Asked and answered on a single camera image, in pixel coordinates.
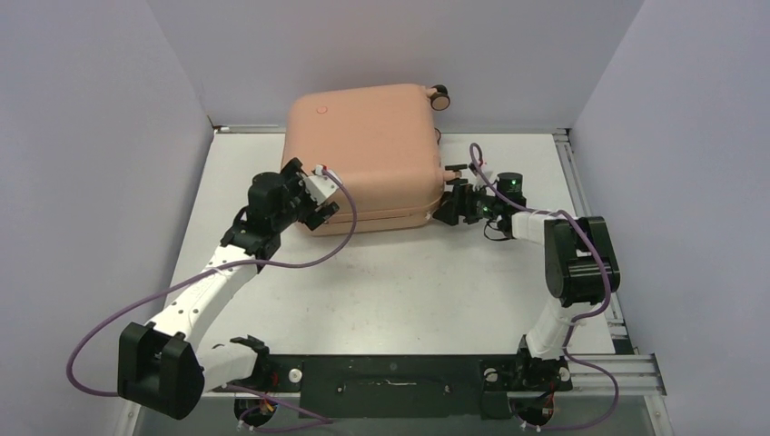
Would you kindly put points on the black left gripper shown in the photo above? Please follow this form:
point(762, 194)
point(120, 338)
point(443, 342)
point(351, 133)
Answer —
point(293, 176)

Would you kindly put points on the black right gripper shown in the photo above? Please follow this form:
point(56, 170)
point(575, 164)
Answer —
point(457, 206)

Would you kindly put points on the pink hard-shell suitcase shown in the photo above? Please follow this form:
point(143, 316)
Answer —
point(383, 145)

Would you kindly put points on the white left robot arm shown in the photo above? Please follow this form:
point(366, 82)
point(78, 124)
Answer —
point(244, 250)

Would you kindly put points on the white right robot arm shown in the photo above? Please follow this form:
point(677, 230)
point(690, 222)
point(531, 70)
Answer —
point(581, 270)

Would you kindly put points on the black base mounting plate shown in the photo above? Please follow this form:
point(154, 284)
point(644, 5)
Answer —
point(491, 386)

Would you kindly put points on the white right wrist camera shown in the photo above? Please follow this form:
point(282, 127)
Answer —
point(484, 175)

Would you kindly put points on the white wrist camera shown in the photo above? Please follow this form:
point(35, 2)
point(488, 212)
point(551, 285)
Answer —
point(321, 184)
point(484, 175)

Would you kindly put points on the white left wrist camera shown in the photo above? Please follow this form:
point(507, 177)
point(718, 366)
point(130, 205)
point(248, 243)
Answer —
point(321, 184)

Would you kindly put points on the aluminium front rail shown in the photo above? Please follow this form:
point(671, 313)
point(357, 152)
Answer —
point(625, 376)

